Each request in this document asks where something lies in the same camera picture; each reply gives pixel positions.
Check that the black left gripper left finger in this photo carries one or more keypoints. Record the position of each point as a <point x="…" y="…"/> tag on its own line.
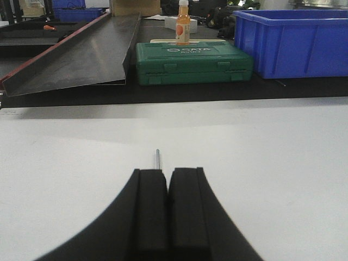
<point x="133" y="226"/>

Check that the green black screwdriver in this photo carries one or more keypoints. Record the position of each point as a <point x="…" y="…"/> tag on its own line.
<point x="157" y="159"/>

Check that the green plastic tool case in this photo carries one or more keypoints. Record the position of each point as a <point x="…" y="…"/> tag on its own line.
<point x="165" y="63"/>

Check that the small blue bin far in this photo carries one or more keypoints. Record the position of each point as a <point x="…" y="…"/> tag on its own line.
<point x="75" y="11"/>

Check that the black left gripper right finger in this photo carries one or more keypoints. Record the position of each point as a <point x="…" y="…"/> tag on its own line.
<point x="200" y="227"/>

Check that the orange handle tool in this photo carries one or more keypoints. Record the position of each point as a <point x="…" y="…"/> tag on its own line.
<point x="48" y="27"/>

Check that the white box behind bottle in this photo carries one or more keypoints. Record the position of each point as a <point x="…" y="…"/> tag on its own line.
<point x="170" y="23"/>

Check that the dark metal tray ramp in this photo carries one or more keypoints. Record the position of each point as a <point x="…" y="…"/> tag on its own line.
<point x="97" y="54"/>

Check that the orange juice bottle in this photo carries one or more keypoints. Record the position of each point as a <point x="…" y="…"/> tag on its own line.
<point x="183" y="24"/>

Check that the large blue plastic bin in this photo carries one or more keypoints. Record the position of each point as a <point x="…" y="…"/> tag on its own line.
<point x="294" y="43"/>

